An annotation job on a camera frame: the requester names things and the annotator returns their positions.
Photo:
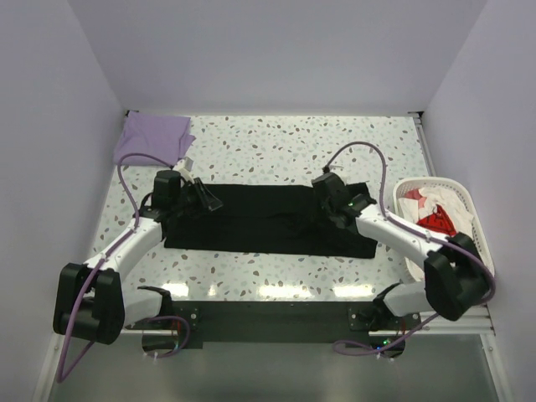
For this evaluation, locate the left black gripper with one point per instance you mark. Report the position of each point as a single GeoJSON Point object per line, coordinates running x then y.
{"type": "Point", "coordinates": [212, 202]}

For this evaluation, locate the black t shirt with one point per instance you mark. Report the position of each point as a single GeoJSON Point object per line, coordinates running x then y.
{"type": "Point", "coordinates": [270, 219]}

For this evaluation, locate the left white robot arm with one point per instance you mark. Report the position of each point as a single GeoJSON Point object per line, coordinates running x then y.
{"type": "Point", "coordinates": [90, 302]}

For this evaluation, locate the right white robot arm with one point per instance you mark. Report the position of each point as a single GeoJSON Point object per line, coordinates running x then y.
{"type": "Point", "coordinates": [455, 277]}

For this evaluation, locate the folded purple t shirt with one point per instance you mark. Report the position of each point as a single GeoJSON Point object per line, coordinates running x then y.
{"type": "Point", "coordinates": [153, 140]}

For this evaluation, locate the white red print t shirt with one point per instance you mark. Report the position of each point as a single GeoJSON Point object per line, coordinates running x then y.
{"type": "Point", "coordinates": [437, 209]}

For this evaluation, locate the white laundry basket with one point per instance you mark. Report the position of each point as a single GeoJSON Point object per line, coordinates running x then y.
{"type": "Point", "coordinates": [408, 184]}

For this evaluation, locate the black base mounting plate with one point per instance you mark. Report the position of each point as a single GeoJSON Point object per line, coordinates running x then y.
{"type": "Point", "coordinates": [287, 322]}

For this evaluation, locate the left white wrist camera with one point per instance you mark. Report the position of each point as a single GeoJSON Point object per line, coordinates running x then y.
{"type": "Point", "coordinates": [184, 168]}

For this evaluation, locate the aluminium frame rail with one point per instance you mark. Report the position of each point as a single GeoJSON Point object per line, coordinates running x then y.
{"type": "Point", "coordinates": [476, 321]}

